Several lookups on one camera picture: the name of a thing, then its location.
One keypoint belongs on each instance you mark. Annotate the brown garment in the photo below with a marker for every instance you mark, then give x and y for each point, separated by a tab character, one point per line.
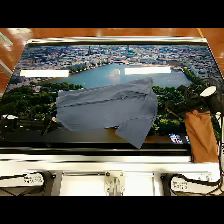
200	136

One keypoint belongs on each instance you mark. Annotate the silver frame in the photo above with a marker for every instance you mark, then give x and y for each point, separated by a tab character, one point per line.
100	163

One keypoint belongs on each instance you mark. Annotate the grey shirt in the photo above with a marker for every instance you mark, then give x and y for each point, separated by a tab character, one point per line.
106	108

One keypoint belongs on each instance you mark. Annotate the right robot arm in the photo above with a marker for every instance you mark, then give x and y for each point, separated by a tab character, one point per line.
213	100

